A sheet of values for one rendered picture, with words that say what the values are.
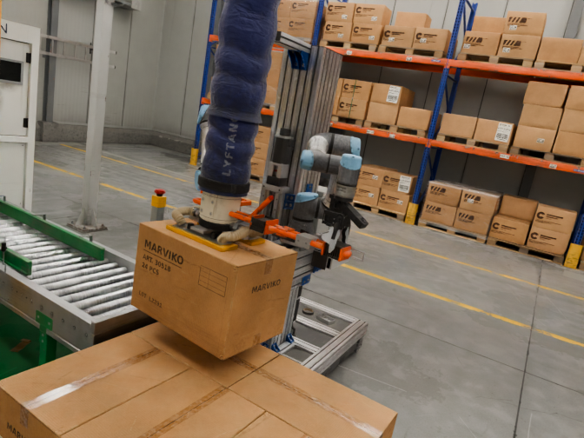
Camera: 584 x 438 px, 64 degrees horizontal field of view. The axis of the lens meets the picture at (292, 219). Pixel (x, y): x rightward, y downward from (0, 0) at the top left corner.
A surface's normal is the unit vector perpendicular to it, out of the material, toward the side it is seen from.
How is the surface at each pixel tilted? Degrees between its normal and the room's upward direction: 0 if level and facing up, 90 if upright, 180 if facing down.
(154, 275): 89
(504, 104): 90
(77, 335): 90
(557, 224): 91
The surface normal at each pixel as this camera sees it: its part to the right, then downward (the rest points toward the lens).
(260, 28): 0.53, 0.11
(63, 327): -0.53, 0.10
